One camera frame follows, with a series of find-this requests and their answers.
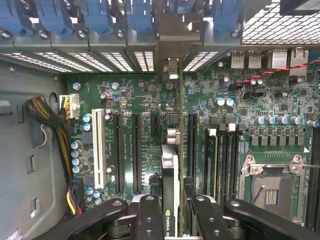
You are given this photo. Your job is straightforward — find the metal video port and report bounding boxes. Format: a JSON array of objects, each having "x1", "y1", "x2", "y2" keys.
[{"x1": 271, "y1": 48, "x2": 289, "y2": 70}]

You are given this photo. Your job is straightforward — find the metal network port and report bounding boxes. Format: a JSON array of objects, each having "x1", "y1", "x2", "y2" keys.
[{"x1": 289, "y1": 46, "x2": 310, "y2": 77}]

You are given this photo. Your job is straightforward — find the red black twisted wire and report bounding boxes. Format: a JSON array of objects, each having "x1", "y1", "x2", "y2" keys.
[{"x1": 236, "y1": 59, "x2": 320, "y2": 88}]

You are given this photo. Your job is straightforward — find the green motherboard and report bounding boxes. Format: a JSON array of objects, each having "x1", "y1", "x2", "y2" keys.
[{"x1": 65, "y1": 47, "x2": 320, "y2": 227}]

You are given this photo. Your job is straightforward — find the CPU socket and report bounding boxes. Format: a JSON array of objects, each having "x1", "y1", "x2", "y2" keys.
[{"x1": 239, "y1": 153, "x2": 305, "y2": 216}]

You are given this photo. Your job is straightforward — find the braided power cable white plug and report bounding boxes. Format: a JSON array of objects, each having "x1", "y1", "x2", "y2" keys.
[{"x1": 24, "y1": 94, "x2": 81, "y2": 185}]

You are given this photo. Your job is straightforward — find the short black expansion slot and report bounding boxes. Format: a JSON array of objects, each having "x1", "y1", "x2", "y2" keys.
[{"x1": 149, "y1": 112, "x2": 161, "y2": 138}]

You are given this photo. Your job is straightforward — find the open black PC case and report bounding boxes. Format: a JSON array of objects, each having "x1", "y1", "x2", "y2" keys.
[{"x1": 0, "y1": 0, "x2": 320, "y2": 240}]

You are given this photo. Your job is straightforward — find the blue slot retainer clip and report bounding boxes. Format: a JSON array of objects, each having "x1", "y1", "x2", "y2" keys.
[
  {"x1": 81, "y1": 0, "x2": 115, "y2": 35},
  {"x1": 33, "y1": 0, "x2": 70, "y2": 36},
  {"x1": 212, "y1": 0, "x2": 242, "y2": 36},
  {"x1": 124, "y1": 0, "x2": 154, "y2": 35},
  {"x1": 0, "y1": 0, "x2": 26, "y2": 35}
]

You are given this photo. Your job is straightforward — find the black plug with coloured wires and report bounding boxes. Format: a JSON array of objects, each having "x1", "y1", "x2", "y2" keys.
[{"x1": 66, "y1": 177, "x2": 85, "y2": 216}]

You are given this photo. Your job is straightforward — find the metal USB port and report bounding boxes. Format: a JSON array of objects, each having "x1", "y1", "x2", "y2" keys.
[
  {"x1": 229, "y1": 49, "x2": 245, "y2": 70},
  {"x1": 247, "y1": 49, "x2": 263, "y2": 70}
]

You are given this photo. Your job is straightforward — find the white PCI expansion slot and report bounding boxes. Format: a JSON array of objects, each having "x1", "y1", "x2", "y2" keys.
[{"x1": 91, "y1": 108, "x2": 108, "y2": 190}]

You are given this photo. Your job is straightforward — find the black RAM slot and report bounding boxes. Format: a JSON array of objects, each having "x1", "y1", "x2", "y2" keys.
[
  {"x1": 232, "y1": 129, "x2": 241, "y2": 201},
  {"x1": 225, "y1": 123, "x2": 235, "y2": 205},
  {"x1": 306, "y1": 124, "x2": 320, "y2": 226},
  {"x1": 217, "y1": 129, "x2": 226, "y2": 205}
]

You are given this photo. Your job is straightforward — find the RAM stick with white label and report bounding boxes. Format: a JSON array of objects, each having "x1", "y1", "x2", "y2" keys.
[{"x1": 204, "y1": 127, "x2": 219, "y2": 201}]

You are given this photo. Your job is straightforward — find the long black expansion slot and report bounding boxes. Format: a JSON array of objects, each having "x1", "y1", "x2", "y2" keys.
[
  {"x1": 113, "y1": 112, "x2": 125, "y2": 195},
  {"x1": 187, "y1": 112, "x2": 199, "y2": 187},
  {"x1": 131, "y1": 112, "x2": 143, "y2": 195}
]

